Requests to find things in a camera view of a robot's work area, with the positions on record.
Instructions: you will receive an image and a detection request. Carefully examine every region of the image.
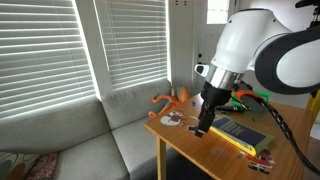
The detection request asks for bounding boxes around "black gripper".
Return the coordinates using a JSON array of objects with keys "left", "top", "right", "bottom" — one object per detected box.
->
[{"left": 195, "top": 81, "right": 233, "bottom": 138}]

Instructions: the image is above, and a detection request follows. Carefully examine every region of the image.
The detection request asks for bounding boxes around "yellow magazine book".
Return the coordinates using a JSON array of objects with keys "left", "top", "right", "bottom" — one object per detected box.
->
[{"left": 209, "top": 115, "right": 275, "bottom": 158}]

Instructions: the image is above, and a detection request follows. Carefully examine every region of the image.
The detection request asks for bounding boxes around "small dark puzzle piece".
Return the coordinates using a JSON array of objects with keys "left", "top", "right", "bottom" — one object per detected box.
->
[{"left": 187, "top": 124, "right": 200, "bottom": 134}]

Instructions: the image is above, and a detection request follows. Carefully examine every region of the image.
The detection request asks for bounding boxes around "wooden table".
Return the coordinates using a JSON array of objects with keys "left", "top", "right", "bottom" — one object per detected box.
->
[{"left": 143, "top": 92, "right": 316, "bottom": 180}]

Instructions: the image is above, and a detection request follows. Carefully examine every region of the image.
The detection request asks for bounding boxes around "black remote control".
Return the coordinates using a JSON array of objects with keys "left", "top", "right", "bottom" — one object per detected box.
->
[{"left": 215, "top": 104, "right": 245, "bottom": 114}]

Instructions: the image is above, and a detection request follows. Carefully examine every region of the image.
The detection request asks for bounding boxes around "orange octopus plush toy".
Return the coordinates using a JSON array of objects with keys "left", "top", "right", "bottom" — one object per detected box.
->
[{"left": 148, "top": 84, "right": 192, "bottom": 120}]

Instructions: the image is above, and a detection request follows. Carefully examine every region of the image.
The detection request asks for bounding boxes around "green and orange object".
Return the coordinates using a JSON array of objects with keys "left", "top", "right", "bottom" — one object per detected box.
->
[{"left": 229, "top": 88, "right": 272, "bottom": 112}]

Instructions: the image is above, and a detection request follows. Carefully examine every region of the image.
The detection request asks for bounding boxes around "small red toy car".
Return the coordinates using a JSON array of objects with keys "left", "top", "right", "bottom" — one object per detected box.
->
[{"left": 247, "top": 148, "right": 277, "bottom": 176}]

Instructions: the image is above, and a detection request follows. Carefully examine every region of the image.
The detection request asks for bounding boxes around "white entry door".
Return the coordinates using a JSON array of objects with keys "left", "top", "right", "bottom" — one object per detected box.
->
[{"left": 191, "top": 0, "right": 240, "bottom": 96}]

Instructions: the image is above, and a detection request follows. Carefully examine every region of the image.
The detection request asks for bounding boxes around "white horizontal window blind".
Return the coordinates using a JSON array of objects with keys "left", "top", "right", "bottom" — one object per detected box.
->
[
  {"left": 0, "top": 0, "right": 98, "bottom": 122},
  {"left": 93, "top": 0, "right": 170, "bottom": 92}
]

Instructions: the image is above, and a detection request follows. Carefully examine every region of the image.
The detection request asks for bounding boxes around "yellow stand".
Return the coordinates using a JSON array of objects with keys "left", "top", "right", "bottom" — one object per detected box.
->
[{"left": 305, "top": 89, "right": 320, "bottom": 125}]

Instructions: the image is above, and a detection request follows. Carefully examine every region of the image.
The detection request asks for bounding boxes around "grey sectional sofa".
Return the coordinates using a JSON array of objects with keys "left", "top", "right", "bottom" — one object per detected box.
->
[{"left": 0, "top": 78, "right": 188, "bottom": 180}]

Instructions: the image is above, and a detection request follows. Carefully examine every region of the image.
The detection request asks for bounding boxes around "reddish throw pillow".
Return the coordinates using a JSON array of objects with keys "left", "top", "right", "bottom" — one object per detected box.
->
[{"left": 24, "top": 152, "right": 61, "bottom": 180}]

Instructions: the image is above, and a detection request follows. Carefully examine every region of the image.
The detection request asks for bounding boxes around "oval patterned throw pillow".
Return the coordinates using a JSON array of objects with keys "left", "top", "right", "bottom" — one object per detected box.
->
[{"left": 0, "top": 151, "right": 41, "bottom": 180}]

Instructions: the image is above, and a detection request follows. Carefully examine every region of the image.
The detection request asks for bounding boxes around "black wrist camera orange strap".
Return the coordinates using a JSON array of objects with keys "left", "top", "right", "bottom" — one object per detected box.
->
[{"left": 232, "top": 88, "right": 268, "bottom": 113}]

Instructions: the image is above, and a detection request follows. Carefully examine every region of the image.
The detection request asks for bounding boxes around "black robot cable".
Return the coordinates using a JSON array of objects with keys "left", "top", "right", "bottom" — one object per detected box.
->
[{"left": 261, "top": 99, "right": 320, "bottom": 177}]

